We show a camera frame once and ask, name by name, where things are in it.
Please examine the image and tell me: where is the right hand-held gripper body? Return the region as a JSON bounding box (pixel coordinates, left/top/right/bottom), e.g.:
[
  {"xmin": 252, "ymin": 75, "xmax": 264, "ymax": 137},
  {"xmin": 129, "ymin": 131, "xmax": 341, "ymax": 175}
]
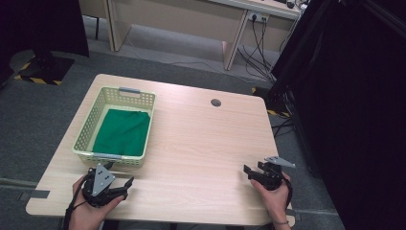
[{"xmin": 259, "ymin": 155, "xmax": 296, "ymax": 192}]

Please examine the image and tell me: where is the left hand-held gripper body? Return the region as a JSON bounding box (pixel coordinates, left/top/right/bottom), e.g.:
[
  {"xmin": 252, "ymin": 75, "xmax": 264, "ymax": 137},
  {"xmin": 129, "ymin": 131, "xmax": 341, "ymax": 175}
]
[{"xmin": 81, "ymin": 163, "xmax": 117, "ymax": 208}]

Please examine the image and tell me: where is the green dinosaur print t-shirt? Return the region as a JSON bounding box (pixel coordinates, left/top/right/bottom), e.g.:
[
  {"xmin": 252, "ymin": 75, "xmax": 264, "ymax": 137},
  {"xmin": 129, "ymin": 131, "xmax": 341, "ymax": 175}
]
[{"xmin": 92, "ymin": 108, "xmax": 151, "ymax": 157}]

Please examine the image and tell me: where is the pale green plastic basket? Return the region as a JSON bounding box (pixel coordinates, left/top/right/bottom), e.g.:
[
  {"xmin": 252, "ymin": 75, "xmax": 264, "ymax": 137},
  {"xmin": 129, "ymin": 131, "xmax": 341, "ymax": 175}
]
[{"xmin": 71, "ymin": 85, "xmax": 157, "ymax": 169}]

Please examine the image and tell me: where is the person's right hand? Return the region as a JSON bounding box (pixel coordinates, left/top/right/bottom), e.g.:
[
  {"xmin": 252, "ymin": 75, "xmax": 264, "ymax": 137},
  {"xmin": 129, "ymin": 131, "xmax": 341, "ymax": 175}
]
[{"xmin": 249, "ymin": 172, "xmax": 292, "ymax": 224}]

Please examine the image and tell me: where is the person's left hand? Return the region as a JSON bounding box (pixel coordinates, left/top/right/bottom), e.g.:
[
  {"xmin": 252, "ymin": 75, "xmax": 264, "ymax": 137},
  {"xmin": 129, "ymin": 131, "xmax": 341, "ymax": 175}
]
[{"xmin": 68, "ymin": 175, "xmax": 125, "ymax": 230}]

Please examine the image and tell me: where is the grey floor tape piece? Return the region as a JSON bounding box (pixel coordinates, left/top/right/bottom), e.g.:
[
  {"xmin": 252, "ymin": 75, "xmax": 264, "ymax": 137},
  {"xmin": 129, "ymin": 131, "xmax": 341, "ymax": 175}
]
[
  {"xmin": 285, "ymin": 208, "xmax": 303, "ymax": 221},
  {"xmin": 18, "ymin": 190, "xmax": 51, "ymax": 201}
]

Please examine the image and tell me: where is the yellow black hazard tape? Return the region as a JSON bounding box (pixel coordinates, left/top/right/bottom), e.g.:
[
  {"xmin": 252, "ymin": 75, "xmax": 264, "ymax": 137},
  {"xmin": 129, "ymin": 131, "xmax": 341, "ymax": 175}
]
[
  {"xmin": 13, "ymin": 74, "xmax": 62, "ymax": 86},
  {"xmin": 252, "ymin": 86, "xmax": 291, "ymax": 119}
]

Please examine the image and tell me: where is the black stand base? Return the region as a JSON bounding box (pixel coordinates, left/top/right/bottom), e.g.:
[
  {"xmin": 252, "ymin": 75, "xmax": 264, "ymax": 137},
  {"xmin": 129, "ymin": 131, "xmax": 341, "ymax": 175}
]
[{"xmin": 13, "ymin": 49, "xmax": 76, "ymax": 86}]

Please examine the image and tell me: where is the white power socket strip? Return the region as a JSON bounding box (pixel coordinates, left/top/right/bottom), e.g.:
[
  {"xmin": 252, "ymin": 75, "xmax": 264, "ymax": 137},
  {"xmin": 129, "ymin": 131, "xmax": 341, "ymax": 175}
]
[{"xmin": 247, "ymin": 11, "xmax": 270, "ymax": 23}]

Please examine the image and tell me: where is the black curtain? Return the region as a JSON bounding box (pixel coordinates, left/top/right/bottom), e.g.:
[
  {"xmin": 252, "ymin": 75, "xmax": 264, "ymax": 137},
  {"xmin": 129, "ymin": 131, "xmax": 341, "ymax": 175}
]
[{"xmin": 0, "ymin": 0, "xmax": 90, "ymax": 89}]

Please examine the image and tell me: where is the beige wooden desk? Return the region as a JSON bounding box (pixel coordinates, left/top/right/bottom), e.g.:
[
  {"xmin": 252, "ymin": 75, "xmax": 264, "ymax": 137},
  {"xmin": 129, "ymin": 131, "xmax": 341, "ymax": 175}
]
[{"xmin": 78, "ymin": 0, "xmax": 303, "ymax": 71}]

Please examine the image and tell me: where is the right hand-held gripper black cable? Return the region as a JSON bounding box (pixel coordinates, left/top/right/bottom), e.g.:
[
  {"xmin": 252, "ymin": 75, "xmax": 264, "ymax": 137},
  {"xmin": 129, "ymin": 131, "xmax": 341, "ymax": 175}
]
[{"xmin": 277, "ymin": 171, "xmax": 294, "ymax": 210}]

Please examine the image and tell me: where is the black floor cable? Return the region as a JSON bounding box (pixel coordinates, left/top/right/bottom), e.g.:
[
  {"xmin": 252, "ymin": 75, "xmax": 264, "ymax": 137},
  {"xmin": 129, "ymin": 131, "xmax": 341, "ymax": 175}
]
[{"xmin": 271, "ymin": 117, "xmax": 296, "ymax": 139}]

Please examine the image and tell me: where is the black curtained frame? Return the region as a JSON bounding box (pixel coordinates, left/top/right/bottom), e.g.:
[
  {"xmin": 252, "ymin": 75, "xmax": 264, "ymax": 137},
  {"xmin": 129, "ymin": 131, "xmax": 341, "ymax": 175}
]
[{"xmin": 267, "ymin": 0, "xmax": 406, "ymax": 230}]

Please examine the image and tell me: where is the black power cable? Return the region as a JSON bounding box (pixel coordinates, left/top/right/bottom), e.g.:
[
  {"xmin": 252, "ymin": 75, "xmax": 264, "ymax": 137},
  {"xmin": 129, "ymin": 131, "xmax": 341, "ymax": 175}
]
[
  {"xmin": 237, "ymin": 15, "xmax": 272, "ymax": 82},
  {"xmin": 255, "ymin": 17, "xmax": 277, "ymax": 82}
]

